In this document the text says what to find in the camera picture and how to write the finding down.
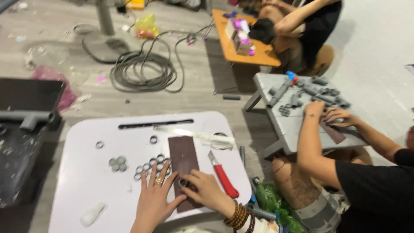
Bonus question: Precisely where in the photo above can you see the person's left hand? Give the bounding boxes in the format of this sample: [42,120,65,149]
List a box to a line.
[131,162,187,233]

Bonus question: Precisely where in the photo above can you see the grey pedestal fan base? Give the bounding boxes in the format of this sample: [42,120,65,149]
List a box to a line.
[72,0,143,64]

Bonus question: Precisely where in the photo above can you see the brown wooden bead bracelets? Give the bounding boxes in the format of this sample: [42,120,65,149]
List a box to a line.
[223,200,257,233]

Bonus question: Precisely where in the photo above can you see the grey pipe with fitting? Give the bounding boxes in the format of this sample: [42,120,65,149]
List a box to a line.
[246,202,277,221]

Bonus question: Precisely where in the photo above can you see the cluster of grey pipe slices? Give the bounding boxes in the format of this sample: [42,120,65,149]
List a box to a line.
[133,154,172,181]

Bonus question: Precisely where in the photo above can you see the pink plastic bag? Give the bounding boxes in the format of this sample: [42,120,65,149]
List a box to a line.
[31,66,78,111]

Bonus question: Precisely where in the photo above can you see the red utility knife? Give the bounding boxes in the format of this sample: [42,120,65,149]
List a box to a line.
[208,150,240,199]

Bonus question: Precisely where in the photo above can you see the white plastic piece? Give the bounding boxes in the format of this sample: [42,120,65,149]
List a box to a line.
[80,202,107,228]

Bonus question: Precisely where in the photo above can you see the orange table with craft items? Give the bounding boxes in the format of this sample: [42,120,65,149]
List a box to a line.
[212,9,282,68]

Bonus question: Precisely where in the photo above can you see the white lap table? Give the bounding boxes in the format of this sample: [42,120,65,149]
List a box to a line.
[48,111,252,233]

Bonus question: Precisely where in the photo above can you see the coil of grey cable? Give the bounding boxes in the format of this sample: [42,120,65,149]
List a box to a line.
[109,20,215,94]

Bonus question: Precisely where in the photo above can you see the grey table with pipe fittings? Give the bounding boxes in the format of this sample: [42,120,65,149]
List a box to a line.
[243,71,370,161]

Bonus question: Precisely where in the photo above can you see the brown round stool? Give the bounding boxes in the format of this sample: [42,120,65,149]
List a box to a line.
[299,43,336,77]

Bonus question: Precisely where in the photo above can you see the dark brown sandpaper sheet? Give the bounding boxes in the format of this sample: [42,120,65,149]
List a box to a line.
[319,120,347,145]

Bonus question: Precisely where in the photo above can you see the person's right hand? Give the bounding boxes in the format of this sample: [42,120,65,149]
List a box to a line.
[179,169,237,218]

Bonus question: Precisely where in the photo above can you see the black table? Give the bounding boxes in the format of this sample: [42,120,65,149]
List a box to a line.
[0,77,67,208]

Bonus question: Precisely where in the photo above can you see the grey tee pipe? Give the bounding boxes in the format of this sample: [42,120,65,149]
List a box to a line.
[0,110,56,132]

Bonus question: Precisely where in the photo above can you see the hand saw with white handle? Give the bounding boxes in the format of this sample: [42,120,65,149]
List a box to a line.
[153,125,235,151]

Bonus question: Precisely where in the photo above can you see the yellow plastic bag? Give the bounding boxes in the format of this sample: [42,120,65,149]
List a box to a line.
[134,13,161,40]

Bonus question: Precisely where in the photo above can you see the yellow box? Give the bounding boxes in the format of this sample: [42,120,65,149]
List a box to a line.
[125,0,145,10]

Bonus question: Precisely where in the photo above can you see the green plastic bag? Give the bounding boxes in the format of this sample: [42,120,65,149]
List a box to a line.
[255,182,305,233]

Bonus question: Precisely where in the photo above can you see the clear plastic bag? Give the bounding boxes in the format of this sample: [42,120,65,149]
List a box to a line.
[24,41,92,85]

